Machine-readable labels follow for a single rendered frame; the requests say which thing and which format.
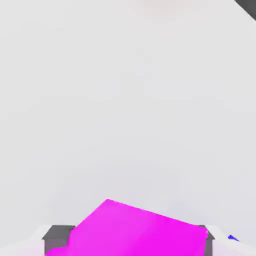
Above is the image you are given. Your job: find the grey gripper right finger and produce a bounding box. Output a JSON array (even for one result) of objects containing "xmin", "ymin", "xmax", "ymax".
[{"xmin": 196, "ymin": 224, "xmax": 256, "ymax": 256}]

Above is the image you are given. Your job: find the small magenta cube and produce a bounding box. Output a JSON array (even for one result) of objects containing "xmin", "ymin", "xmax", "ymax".
[{"xmin": 44, "ymin": 198, "xmax": 209, "ymax": 256}]

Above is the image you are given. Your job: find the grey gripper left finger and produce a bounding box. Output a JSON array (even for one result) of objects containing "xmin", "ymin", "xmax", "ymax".
[{"xmin": 11, "ymin": 224, "xmax": 77, "ymax": 256}]

